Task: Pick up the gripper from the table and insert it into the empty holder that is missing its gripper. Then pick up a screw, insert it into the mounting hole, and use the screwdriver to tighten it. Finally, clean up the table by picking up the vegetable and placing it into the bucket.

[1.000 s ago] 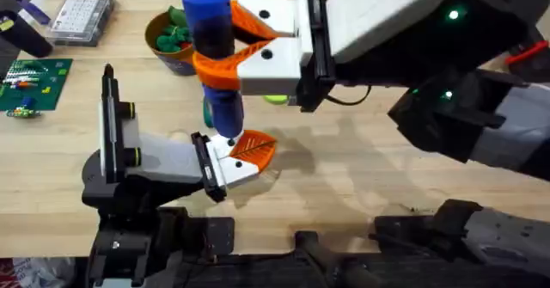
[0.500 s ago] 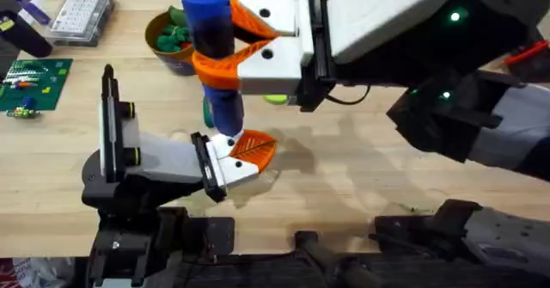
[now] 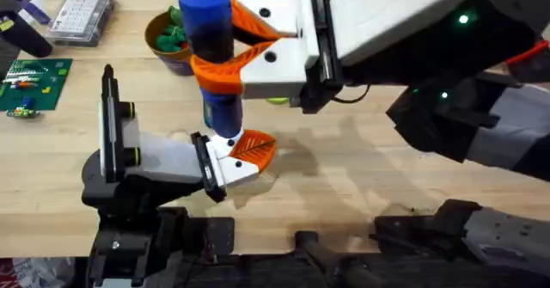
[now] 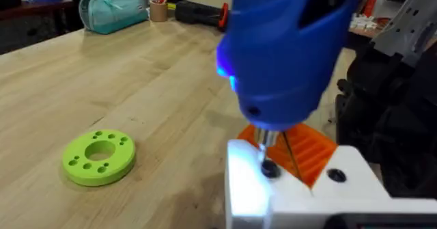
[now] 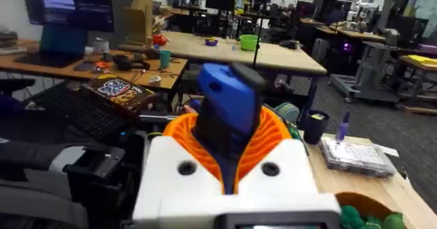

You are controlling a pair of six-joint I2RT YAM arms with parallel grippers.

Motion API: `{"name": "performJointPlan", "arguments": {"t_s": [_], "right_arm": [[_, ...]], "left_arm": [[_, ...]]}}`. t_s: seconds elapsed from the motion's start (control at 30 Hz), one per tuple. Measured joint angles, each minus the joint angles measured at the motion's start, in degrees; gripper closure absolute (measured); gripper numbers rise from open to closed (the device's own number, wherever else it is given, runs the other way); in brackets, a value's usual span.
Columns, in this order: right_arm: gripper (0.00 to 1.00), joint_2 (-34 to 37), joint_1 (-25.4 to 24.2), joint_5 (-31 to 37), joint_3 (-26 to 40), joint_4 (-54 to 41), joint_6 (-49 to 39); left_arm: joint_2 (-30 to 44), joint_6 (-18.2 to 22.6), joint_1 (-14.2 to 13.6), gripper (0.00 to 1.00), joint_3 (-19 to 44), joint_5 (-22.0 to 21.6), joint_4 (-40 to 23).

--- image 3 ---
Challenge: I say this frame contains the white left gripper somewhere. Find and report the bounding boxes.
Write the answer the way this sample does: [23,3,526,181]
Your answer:
[81,119,277,210]

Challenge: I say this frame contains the blue electric screwdriver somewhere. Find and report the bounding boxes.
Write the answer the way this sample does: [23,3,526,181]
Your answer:
[178,0,246,140]

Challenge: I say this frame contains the brown tub with green toys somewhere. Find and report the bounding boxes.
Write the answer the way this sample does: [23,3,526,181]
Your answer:
[144,5,195,77]

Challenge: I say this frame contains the black upright wrist plate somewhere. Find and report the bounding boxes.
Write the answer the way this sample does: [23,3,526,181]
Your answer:
[99,63,121,184]

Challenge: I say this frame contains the clear plastic parts box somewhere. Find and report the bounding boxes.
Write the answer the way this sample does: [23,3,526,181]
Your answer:
[45,0,115,48]

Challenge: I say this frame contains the green board with toy blocks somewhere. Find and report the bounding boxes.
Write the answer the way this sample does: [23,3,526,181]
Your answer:
[0,58,74,113]

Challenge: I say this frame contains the small loose toy blocks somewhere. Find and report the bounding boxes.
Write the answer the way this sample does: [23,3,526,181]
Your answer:
[5,107,42,119]

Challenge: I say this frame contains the red and white bag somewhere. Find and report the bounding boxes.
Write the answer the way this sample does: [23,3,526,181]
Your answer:
[0,257,76,288]

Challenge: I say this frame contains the black cylindrical tool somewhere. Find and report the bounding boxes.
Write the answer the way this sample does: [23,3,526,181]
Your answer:
[0,10,53,59]

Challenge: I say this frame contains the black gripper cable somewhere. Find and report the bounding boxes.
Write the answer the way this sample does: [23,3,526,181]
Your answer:
[333,84,371,105]

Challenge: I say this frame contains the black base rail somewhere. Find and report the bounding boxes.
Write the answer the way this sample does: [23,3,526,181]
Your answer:
[171,236,550,288]

